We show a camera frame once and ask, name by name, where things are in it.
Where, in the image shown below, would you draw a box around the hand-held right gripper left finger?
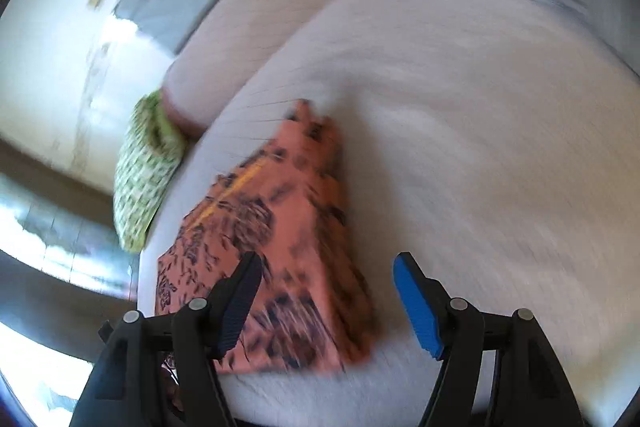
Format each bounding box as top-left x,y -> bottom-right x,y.
70,251 -> 264,427

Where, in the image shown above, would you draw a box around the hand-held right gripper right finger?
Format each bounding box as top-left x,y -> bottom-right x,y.
393,251 -> 586,427

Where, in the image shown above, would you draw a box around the green checked pillow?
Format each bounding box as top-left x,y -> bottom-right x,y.
114,91 -> 188,254

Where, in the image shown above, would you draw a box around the pink bolster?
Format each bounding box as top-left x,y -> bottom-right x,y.
162,0 -> 373,138

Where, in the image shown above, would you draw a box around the orange floral shirt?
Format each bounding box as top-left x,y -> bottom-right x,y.
154,99 -> 376,375

